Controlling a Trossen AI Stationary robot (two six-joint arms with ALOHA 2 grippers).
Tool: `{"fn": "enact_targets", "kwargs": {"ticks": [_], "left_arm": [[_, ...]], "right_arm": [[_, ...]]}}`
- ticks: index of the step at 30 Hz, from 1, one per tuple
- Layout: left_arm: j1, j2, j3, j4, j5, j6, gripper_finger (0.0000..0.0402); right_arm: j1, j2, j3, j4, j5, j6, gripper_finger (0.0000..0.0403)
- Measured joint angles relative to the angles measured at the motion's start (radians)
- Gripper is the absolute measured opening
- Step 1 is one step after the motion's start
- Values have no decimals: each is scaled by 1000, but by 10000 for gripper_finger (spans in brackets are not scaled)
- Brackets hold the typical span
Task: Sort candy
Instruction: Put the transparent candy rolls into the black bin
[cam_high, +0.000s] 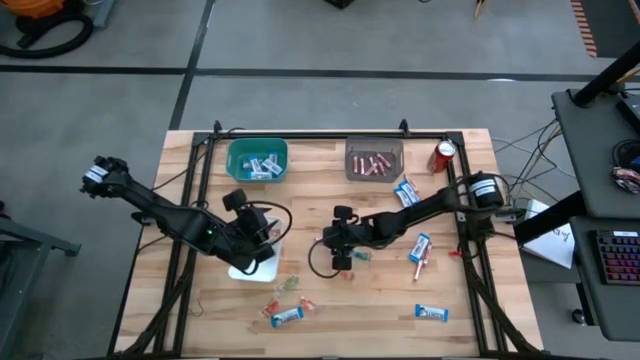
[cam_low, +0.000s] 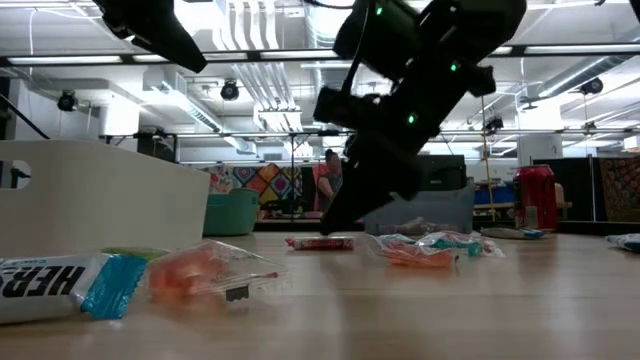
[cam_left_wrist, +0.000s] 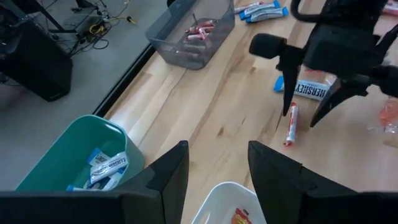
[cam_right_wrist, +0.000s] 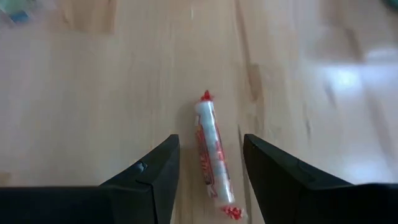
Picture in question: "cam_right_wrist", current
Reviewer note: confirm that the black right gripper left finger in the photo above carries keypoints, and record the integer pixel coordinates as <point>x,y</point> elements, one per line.
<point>155,174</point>

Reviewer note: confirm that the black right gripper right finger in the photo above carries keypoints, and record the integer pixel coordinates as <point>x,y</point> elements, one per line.
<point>273,186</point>

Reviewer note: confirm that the Hershey's cookies creme bar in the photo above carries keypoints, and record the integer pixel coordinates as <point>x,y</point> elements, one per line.
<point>20,17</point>

